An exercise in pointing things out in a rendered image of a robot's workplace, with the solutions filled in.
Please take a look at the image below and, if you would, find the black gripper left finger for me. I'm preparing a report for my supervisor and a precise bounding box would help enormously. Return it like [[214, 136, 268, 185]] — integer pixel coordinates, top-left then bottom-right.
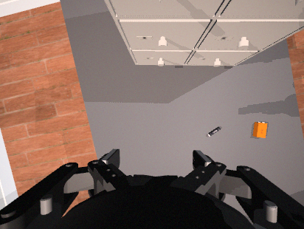
[[0, 149, 140, 229]]

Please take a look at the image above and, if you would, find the white small chest of drawers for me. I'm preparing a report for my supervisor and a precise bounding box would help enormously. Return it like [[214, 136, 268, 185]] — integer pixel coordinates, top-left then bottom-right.
[[104, 0, 304, 66]]

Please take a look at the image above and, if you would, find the beige drawer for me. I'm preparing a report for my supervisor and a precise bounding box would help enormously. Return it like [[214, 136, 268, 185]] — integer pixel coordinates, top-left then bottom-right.
[[111, 0, 223, 17], [187, 50, 257, 66], [220, 0, 304, 17], [132, 50, 192, 66], [198, 19, 304, 49], [120, 19, 210, 49]]

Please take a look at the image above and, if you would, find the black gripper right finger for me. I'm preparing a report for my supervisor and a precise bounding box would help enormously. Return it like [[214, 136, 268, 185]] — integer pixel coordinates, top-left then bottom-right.
[[170, 150, 304, 229]]

